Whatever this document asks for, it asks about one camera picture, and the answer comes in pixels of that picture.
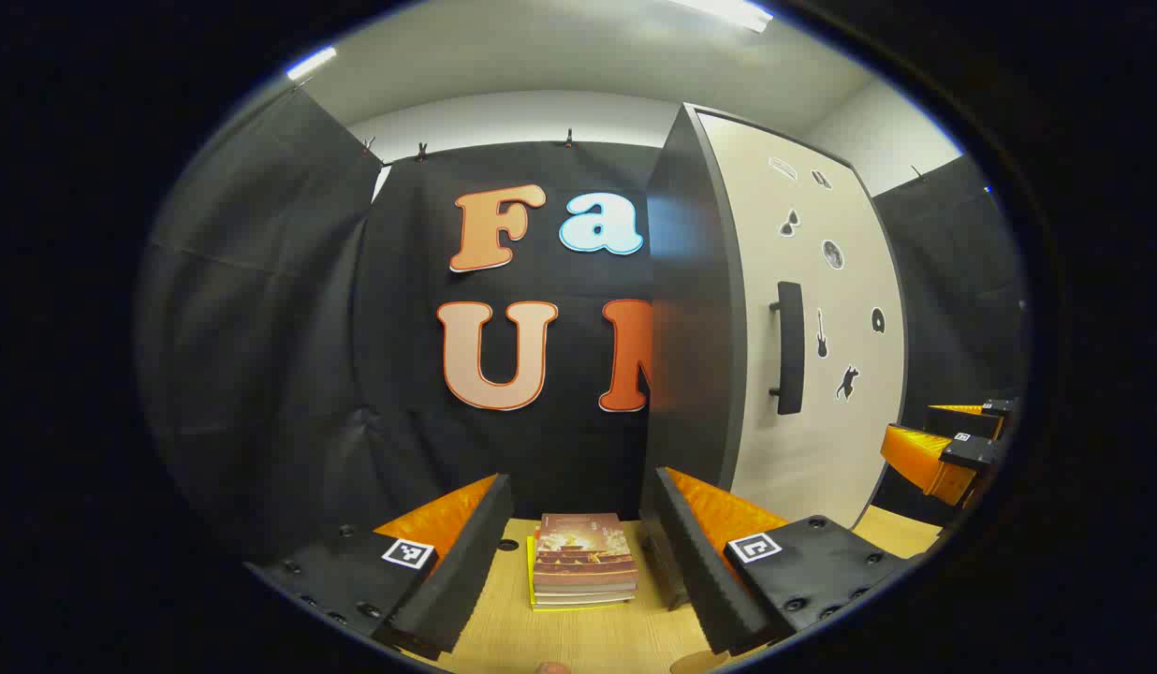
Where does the grey cabinet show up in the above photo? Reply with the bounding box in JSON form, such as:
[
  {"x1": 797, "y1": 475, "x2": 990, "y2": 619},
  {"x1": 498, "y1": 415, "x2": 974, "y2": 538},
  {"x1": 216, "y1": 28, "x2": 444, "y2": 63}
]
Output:
[{"x1": 640, "y1": 101, "x2": 753, "y2": 514}]

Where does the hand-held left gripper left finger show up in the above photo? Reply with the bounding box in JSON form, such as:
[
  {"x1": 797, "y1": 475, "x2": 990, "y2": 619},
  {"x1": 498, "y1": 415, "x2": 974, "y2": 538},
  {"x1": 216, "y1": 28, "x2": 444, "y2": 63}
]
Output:
[{"x1": 244, "y1": 473, "x2": 515, "y2": 662}]

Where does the black backdrop cloth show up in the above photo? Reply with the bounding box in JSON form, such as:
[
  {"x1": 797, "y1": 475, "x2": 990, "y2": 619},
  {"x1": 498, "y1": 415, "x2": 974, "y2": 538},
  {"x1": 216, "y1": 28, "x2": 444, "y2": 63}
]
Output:
[{"x1": 134, "y1": 84, "x2": 1029, "y2": 563}]

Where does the ceiling light panel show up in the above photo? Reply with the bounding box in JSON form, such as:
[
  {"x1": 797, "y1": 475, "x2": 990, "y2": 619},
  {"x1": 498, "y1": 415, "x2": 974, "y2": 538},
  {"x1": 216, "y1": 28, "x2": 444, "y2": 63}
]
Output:
[
  {"x1": 286, "y1": 45, "x2": 339, "y2": 81},
  {"x1": 667, "y1": 0, "x2": 774, "y2": 34}
]

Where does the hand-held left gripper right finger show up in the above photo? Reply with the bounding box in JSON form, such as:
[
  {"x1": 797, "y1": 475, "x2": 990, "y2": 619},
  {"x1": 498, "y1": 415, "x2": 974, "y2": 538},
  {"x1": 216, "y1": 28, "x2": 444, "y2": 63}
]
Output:
[{"x1": 639, "y1": 466, "x2": 907, "y2": 656}]

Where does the plain paperback book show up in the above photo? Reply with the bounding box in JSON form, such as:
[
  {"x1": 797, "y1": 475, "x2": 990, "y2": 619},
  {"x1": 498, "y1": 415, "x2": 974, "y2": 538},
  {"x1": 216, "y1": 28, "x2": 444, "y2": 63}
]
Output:
[{"x1": 533, "y1": 580, "x2": 638, "y2": 602}]

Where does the black cabinet door handle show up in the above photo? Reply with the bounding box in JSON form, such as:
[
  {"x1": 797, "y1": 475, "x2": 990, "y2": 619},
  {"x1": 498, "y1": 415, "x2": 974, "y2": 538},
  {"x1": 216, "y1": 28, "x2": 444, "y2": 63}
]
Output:
[{"x1": 769, "y1": 280, "x2": 807, "y2": 417}]

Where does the white cabinet door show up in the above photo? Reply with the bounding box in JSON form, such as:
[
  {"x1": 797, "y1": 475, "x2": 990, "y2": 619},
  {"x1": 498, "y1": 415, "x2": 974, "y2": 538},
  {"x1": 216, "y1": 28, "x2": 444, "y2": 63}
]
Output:
[{"x1": 696, "y1": 110, "x2": 909, "y2": 531}]

